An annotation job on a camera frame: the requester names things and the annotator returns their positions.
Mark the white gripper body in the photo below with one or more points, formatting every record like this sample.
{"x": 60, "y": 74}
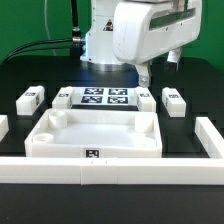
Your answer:
{"x": 145, "y": 30}

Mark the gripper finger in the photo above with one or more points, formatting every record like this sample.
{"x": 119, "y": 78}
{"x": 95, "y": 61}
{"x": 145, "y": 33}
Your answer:
{"x": 172, "y": 62}
{"x": 143, "y": 75}

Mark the white desk top tray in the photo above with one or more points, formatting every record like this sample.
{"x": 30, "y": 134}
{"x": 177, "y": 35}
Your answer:
{"x": 79, "y": 133}

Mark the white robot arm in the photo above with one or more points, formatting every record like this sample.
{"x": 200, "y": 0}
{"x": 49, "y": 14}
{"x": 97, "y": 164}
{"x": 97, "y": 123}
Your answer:
{"x": 99, "y": 53}

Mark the white marker plate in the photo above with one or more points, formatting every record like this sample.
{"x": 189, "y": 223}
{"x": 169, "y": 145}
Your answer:
{"x": 104, "y": 96}

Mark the white left fence piece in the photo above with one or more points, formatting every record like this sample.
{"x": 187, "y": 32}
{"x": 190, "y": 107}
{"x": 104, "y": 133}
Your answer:
{"x": 3, "y": 126}

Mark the black vertical cable connector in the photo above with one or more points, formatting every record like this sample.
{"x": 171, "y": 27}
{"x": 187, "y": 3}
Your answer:
{"x": 75, "y": 21}

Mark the white front fence wall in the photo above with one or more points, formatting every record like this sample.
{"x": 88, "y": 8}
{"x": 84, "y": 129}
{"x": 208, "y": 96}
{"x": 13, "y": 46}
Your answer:
{"x": 112, "y": 171}

